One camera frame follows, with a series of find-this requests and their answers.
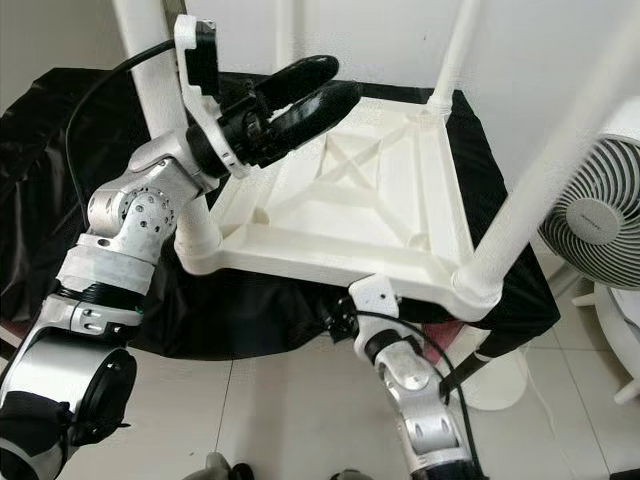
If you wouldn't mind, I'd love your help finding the white plastic table leg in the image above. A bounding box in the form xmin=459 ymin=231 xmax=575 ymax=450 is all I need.
xmin=111 ymin=0 xmax=224 ymax=272
xmin=454 ymin=20 xmax=640 ymax=322
xmin=424 ymin=0 xmax=482 ymax=112
xmin=273 ymin=0 xmax=299 ymax=71

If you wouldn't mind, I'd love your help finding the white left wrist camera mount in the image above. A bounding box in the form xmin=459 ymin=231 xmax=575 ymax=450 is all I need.
xmin=174 ymin=14 xmax=252 ymax=180

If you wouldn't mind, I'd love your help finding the white plastic table top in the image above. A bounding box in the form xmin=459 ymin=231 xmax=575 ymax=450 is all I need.
xmin=178 ymin=95 xmax=512 ymax=324

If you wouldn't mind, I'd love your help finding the white standing fan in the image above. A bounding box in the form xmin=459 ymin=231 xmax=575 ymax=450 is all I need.
xmin=534 ymin=125 xmax=640 ymax=407

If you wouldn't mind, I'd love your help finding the black metal table leg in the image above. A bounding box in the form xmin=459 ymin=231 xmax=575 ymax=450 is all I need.
xmin=439 ymin=344 xmax=492 ymax=402

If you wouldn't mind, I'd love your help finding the grey left robot foot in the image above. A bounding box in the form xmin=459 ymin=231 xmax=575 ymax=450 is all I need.
xmin=205 ymin=453 xmax=252 ymax=480

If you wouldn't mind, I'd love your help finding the white round plastic base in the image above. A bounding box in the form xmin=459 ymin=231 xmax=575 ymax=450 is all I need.
xmin=454 ymin=339 xmax=532 ymax=412

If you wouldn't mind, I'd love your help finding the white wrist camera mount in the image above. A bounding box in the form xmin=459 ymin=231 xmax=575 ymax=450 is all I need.
xmin=174 ymin=14 xmax=252 ymax=180
xmin=347 ymin=274 xmax=402 ymax=360

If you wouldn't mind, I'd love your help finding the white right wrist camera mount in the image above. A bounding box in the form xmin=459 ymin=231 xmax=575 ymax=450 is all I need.
xmin=347 ymin=274 xmax=402 ymax=360

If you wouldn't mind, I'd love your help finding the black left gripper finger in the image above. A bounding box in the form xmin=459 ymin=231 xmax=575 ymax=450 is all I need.
xmin=254 ymin=54 xmax=342 ymax=110
xmin=269 ymin=81 xmax=364 ymax=157

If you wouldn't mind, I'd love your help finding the black table cloth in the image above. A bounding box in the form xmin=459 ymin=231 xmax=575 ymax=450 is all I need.
xmin=0 ymin=68 xmax=562 ymax=362

